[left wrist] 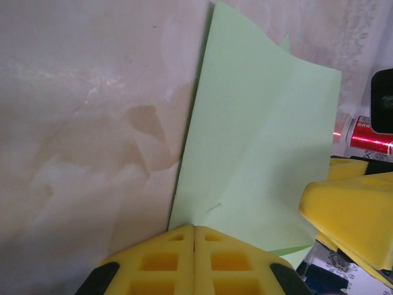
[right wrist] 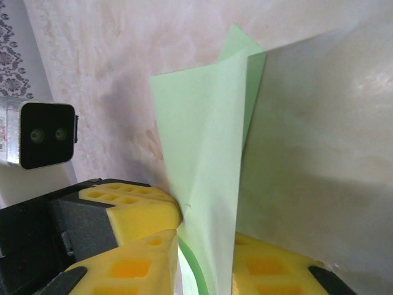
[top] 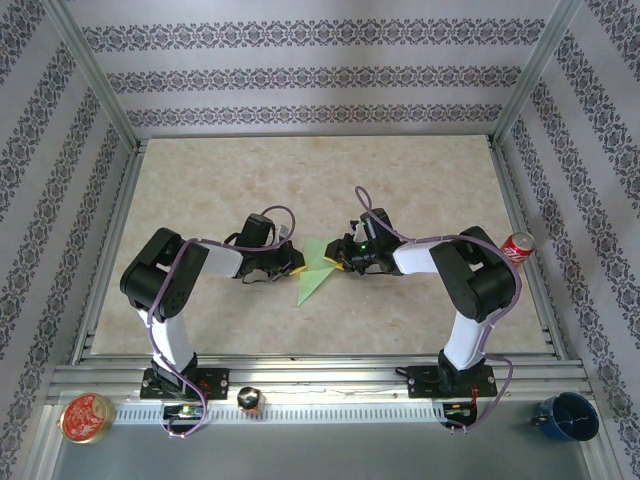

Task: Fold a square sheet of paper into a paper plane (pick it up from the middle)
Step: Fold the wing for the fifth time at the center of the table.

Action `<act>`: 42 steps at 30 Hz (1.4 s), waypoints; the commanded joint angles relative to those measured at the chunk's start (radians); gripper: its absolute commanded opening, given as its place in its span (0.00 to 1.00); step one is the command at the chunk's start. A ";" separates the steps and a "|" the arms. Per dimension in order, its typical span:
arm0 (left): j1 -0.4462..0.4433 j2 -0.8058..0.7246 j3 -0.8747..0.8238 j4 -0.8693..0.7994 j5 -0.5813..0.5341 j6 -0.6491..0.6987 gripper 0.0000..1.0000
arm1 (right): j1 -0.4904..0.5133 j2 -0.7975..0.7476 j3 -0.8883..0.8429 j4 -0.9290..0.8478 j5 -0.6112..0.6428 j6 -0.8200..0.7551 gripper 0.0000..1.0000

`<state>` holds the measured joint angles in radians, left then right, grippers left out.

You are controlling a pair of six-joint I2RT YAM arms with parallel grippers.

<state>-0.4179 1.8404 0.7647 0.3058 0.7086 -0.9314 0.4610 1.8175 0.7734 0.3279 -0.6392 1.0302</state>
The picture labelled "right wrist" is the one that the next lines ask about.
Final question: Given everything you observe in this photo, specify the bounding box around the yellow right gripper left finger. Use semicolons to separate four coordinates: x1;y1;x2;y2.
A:
39;229;179;295

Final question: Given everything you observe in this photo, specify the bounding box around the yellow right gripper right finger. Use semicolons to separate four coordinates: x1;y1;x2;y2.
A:
230;232;356;295

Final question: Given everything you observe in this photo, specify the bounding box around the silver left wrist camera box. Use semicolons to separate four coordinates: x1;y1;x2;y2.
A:
0;97;80;170

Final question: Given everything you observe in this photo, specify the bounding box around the aluminium profile frame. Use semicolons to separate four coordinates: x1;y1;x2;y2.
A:
0;0;80;210

